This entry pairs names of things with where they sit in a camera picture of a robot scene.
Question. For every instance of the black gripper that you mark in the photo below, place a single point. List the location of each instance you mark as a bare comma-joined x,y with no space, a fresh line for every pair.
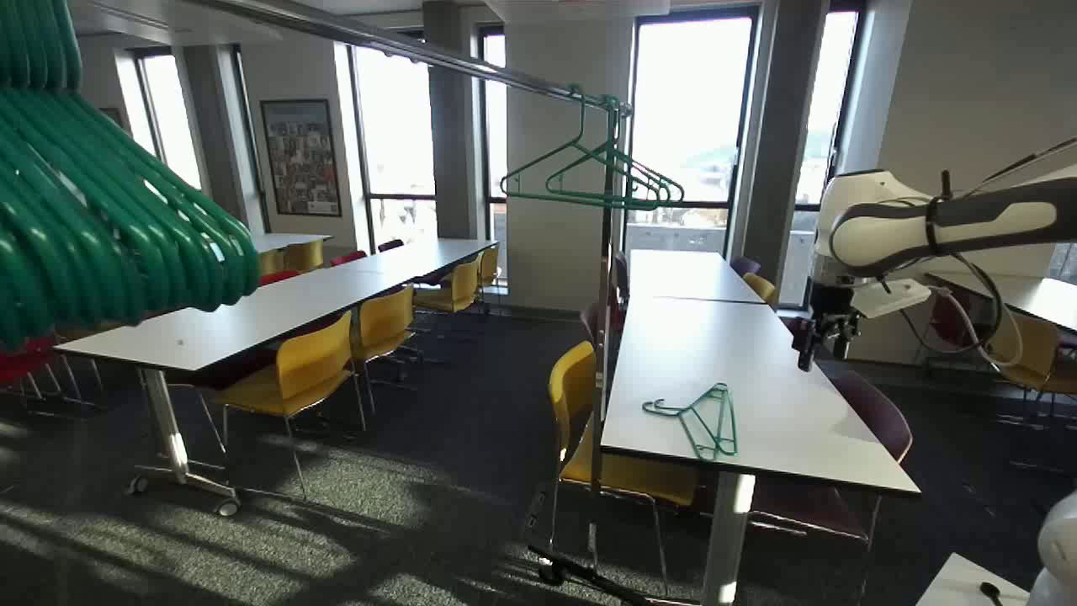
833,307

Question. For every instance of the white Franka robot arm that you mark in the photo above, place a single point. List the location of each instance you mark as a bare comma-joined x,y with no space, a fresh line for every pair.
885,223

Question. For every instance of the green plastic clothes hanger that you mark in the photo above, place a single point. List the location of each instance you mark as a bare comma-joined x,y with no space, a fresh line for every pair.
730,442

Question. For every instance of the green hanger bundle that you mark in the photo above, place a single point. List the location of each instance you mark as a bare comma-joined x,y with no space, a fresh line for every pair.
102,213

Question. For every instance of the yellow chair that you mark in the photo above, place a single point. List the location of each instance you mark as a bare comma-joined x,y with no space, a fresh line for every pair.
488,263
305,366
460,287
385,324
763,287
295,258
1035,351
574,387

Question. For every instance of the red chair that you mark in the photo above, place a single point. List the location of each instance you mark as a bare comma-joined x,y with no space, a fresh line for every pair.
949,322
27,360
280,274

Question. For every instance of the white long table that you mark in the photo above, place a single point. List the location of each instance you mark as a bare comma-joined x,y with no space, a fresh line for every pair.
258,313
1048,302
684,274
286,240

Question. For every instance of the tall window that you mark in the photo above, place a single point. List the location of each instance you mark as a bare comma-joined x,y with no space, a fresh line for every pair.
497,137
169,121
829,111
692,111
392,121

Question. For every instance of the white flat board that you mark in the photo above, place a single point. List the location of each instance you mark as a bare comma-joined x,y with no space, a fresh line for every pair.
960,581

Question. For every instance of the metal clothes rack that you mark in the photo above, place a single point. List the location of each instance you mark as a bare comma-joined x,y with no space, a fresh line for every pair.
482,67

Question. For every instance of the framed colourful poster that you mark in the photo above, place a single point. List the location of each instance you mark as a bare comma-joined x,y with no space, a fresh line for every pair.
302,157

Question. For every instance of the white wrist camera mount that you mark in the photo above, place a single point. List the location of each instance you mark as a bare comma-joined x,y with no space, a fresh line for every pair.
892,296

